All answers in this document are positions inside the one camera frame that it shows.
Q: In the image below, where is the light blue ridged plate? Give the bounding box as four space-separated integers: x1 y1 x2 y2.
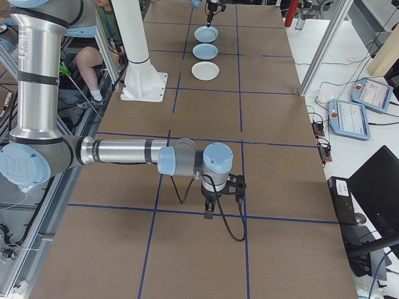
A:
194 26 219 44

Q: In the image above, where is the white plate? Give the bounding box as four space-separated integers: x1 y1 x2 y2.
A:
191 61 221 82

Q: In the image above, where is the blue smooth plate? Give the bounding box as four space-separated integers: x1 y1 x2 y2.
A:
191 43 218 61

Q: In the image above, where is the red bottle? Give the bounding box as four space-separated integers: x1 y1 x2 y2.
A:
284 0 299 27

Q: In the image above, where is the clear bottle black cap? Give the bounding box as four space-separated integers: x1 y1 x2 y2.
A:
294 0 313 31

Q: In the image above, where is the black orange connector box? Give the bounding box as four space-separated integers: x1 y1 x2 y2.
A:
311 120 326 140
317 143 334 164

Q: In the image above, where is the seated person green shirt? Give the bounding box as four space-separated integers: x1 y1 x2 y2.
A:
75 0 126 108

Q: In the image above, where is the black box with white label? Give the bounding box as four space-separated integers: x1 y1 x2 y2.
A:
326 176 360 227

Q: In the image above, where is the small white adapter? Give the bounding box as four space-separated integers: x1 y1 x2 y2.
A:
314 88 334 106

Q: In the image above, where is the blue grey teach pendant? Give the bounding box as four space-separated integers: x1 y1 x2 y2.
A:
351 77 395 114
327 98 372 141

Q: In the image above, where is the black flat monitor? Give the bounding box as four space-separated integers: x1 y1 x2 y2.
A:
347 145 399 239

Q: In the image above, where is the pale wooden board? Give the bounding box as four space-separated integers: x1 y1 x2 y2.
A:
368 27 399 79

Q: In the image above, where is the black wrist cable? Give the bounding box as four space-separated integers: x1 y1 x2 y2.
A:
170 174 196 206
203 174 248 243

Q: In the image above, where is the white pedestal with base plate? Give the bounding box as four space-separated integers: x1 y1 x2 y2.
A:
110 0 169 103

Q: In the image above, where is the slanted aluminium frame bar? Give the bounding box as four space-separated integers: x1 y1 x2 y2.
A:
92 0 122 92

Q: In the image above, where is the aluminium frame post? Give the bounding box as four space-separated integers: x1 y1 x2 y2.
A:
298 0 355 98

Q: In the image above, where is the blue cable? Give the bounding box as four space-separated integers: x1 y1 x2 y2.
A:
368 248 394 299

